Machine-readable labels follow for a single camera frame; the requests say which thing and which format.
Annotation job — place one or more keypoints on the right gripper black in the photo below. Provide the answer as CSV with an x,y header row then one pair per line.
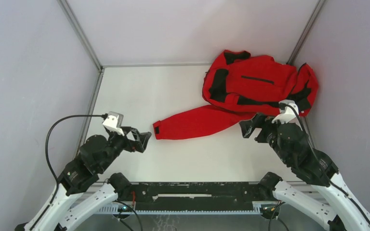
x,y
259,120

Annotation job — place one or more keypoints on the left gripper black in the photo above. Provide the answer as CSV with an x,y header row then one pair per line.
x,y
132,144

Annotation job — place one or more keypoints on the red jacket black lining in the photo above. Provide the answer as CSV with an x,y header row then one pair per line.
x,y
236,87

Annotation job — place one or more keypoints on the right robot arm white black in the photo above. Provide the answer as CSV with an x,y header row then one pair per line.
x,y
342,210

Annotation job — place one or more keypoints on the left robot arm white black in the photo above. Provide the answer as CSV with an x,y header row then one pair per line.
x,y
60,213

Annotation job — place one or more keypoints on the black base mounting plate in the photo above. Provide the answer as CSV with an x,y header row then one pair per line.
x,y
196,196

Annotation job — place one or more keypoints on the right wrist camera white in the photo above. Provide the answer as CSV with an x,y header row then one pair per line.
x,y
288,110

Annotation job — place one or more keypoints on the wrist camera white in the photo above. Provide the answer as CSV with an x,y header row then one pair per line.
x,y
113,122
288,110

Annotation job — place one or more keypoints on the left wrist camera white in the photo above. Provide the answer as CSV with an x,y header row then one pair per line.
x,y
113,122

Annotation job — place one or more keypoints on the white slotted cable duct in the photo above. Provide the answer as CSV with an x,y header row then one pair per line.
x,y
254,209

